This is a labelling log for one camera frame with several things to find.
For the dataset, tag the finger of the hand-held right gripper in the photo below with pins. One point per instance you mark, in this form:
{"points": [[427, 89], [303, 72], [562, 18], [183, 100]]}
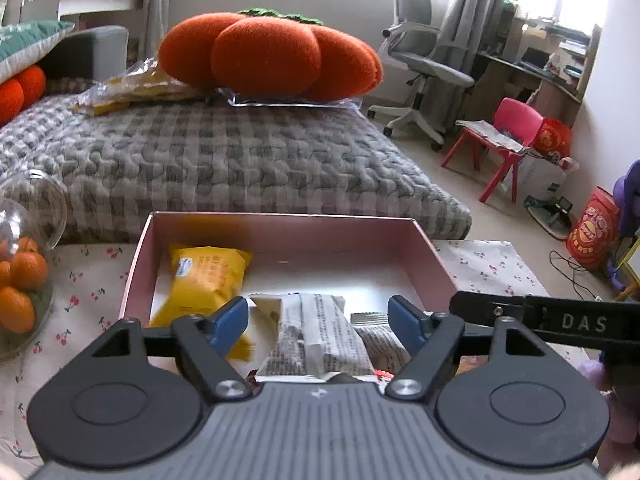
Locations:
{"points": [[475, 305]]}

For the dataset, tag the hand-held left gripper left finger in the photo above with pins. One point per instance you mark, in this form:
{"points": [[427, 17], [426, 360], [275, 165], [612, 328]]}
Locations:
{"points": [[230, 325]]}

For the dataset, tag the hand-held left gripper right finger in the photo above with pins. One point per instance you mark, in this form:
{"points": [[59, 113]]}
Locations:
{"points": [[405, 325]]}

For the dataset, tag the newsprint pattern snack packet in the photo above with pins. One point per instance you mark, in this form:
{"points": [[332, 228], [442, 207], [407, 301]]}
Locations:
{"points": [[380, 340], [320, 335]]}

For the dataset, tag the large yellow snack packet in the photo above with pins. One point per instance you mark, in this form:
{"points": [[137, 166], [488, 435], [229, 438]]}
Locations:
{"points": [[200, 280]]}

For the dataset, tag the pink cardboard box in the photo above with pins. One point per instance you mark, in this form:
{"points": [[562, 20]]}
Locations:
{"points": [[325, 240]]}

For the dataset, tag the person's right forearm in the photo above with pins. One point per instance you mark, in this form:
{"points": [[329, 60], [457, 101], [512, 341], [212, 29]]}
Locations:
{"points": [[622, 395]]}

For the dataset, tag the clear plastic bag with snacks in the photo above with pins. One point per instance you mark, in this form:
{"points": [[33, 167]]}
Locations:
{"points": [[135, 87]]}

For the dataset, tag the red cartoon bag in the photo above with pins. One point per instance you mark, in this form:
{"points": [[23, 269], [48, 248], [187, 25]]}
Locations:
{"points": [[592, 230]]}

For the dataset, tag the black device on floor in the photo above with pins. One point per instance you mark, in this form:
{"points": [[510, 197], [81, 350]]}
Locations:
{"points": [[552, 212]]}

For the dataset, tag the purple plastic toy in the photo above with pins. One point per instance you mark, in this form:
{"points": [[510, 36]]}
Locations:
{"points": [[627, 200]]}

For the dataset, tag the cherry print tablecloth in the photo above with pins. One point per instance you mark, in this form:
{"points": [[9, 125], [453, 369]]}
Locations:
{"points": [[90, 300]]}

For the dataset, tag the white cardboard box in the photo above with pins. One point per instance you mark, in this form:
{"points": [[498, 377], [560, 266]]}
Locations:
{"points": [[545, 180]]}

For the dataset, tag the folded newspaper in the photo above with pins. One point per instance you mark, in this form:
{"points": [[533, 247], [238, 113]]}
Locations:
{"points": [[492, 135]]}

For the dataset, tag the red gift bag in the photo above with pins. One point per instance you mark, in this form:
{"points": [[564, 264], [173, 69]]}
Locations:
{"points": [[552, 137]]}

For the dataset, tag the pink plastic child chair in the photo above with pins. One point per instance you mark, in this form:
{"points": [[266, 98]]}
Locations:
{"points": [[517, 117]]}

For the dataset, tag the pile of small mandarins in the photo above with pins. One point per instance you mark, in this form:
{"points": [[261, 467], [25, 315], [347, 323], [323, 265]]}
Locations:
{"points": [[20, 285]]}

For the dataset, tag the glass jar with orange lid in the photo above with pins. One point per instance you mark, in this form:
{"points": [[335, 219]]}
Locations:
{"points": [[35, 210]]}

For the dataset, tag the cluttered desk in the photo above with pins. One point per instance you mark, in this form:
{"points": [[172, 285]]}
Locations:
{"points": [[540, 77]]}

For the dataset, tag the grey office chair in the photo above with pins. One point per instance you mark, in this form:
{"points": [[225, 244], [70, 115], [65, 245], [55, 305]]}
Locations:
{"points": [[430, 67]]}

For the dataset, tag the large orange pumpkin cushion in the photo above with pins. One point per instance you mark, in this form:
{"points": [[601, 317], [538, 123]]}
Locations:
{"points": [[265, 55]]}

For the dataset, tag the grey curtain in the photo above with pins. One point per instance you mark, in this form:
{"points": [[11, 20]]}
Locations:
{"points": [[475, 5]]}

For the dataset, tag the small orange plush cushion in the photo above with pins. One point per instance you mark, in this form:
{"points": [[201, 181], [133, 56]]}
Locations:
{"points": [[17, 92]]}

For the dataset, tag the green leaf pattern pillow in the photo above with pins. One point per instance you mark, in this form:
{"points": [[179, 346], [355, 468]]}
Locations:
{"points": [[25, 45]]}

